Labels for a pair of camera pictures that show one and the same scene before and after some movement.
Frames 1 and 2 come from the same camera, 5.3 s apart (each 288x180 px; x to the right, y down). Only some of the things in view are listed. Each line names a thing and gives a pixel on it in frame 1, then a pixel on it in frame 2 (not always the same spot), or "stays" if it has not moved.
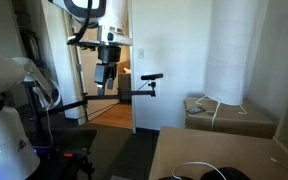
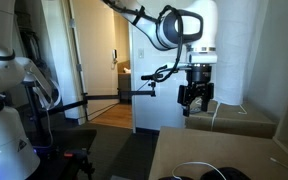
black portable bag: (231, 173) stays
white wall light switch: (141, 53) stays
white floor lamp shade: (230, 50) stays
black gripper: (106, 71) to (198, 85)
